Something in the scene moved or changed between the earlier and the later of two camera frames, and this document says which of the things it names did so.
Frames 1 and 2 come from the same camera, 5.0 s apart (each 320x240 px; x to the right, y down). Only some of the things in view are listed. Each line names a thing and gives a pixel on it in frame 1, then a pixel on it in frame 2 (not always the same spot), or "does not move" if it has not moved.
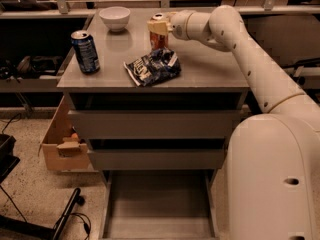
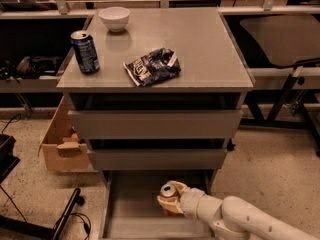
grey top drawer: [154, 124] does not move
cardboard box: [62, 146] does not move
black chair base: [12, 229] does not move
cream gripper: [178, 24] → [192, 201]
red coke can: [158, 41] → [168, 193]
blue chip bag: [158, 66] does not move
